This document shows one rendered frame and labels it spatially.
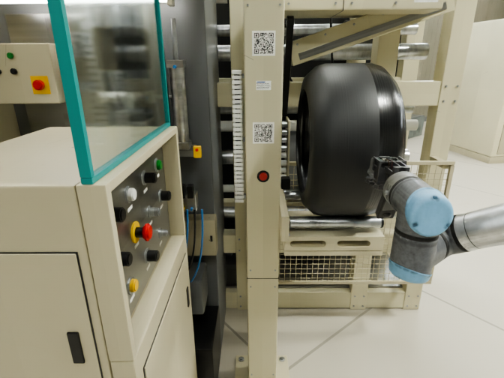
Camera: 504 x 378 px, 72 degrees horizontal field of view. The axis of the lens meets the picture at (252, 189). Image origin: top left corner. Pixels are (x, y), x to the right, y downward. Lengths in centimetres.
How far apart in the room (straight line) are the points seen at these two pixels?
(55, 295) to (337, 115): 84
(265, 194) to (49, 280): 81
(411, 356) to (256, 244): 114
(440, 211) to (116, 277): 63
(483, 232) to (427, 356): 139
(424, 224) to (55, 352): 77
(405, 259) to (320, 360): 128
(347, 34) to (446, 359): 169
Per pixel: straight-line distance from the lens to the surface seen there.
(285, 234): 124
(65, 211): 65
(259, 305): 155
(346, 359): 206
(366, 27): 168
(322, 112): 110
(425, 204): 77
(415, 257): 83
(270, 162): 126
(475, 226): 90
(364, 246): 134
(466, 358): 229
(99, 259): 67
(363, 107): 112
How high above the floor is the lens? 145
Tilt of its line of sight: 20 degrees down
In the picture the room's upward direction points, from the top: straight up
